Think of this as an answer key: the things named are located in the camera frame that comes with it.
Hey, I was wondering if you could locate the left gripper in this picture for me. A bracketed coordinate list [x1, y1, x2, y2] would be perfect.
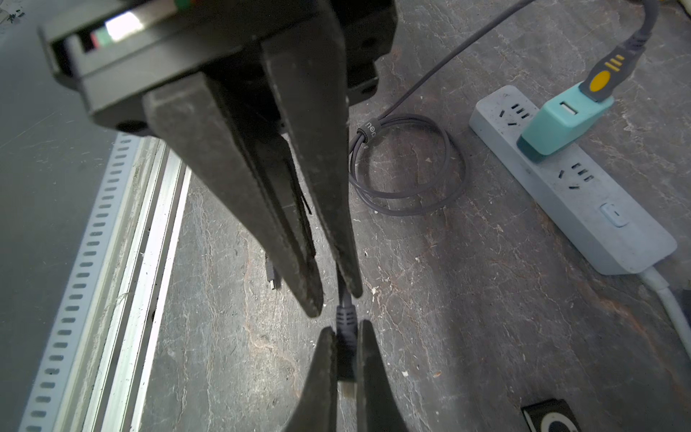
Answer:
[37, 0, 399, 319]

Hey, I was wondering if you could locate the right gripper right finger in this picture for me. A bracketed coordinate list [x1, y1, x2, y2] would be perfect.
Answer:
[356, 320, 408, 431]

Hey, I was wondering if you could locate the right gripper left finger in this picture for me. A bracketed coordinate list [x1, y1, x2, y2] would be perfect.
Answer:
[284, 327, 338, 432]

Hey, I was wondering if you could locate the black mp3 player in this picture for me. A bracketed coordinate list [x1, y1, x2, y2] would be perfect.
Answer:
[521, 399, 581, 432]

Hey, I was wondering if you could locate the teal usb charger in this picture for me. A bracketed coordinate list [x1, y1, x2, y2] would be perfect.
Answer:
[516, 84, 615, 163]

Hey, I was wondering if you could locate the grey usb cable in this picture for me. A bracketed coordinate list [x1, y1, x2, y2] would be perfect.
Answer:
[263, 0, 660, 384]

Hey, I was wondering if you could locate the grey power strip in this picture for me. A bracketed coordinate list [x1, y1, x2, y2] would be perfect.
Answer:
[470, 86, 678, 275]

